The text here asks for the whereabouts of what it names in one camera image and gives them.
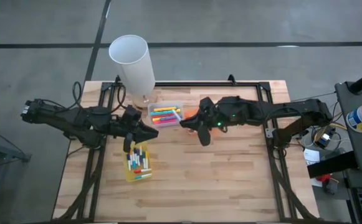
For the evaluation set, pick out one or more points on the white paper sheet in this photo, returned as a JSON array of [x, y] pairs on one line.
[[311, 155]]

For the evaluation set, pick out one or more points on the yellow highlighter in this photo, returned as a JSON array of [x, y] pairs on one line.
[[165, 109], [178, 110]]

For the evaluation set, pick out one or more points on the purple highlighter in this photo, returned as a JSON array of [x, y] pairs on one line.
[[169, 118]]

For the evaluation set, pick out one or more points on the light-blue-capped white marker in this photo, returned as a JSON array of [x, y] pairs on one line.
[[143, 176]]

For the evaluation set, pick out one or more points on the grey cart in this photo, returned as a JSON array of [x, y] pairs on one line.
[[355, 149]]

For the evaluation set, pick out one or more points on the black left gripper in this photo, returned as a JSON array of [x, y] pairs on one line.
[[129, 130]]

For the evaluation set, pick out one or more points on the red-capped white marker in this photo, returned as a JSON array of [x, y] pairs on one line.
[[143, 170]]

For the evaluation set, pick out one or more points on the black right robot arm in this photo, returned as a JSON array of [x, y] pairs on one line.
[[293, 109]]

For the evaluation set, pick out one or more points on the yellow plastic bin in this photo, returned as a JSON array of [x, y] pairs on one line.
[[129, 178]]

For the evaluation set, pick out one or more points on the black stand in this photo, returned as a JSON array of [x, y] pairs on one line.
[[6, 153]]

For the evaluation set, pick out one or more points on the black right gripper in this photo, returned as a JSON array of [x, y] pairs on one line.
[[215, 118]]

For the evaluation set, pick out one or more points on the red object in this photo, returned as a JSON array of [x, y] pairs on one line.
[[324, 178]]

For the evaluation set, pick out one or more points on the grey metal bracket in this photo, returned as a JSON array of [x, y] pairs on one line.
[[268, 133]]

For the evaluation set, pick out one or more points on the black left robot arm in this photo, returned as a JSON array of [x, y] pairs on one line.
[[74, 116]]

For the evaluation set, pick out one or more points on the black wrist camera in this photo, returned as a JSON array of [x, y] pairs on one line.
[[206, 103], [132, 113]]

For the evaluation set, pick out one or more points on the red highlighter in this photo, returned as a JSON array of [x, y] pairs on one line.
[[162, 116]]

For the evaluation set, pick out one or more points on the small power device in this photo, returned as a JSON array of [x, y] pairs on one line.
[[324, 140]]

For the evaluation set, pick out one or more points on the pink highlighter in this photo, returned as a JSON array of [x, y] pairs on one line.
[[165, 122]]

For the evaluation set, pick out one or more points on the teal highlighter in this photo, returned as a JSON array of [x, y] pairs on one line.
[[162, 113]]

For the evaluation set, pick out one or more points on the black metal table frame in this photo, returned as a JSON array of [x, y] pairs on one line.
[[246, 84]]

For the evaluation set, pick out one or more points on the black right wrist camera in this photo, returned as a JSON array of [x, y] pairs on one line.
[[206, 103]]

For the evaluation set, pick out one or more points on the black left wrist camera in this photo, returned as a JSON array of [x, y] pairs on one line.
[[132, 113]]

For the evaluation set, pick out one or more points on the clear plastic bin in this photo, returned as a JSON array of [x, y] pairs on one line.
[[168, 103]]

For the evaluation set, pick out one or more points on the orange-yellow highlighter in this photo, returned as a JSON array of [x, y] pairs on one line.
[[156, 119]]

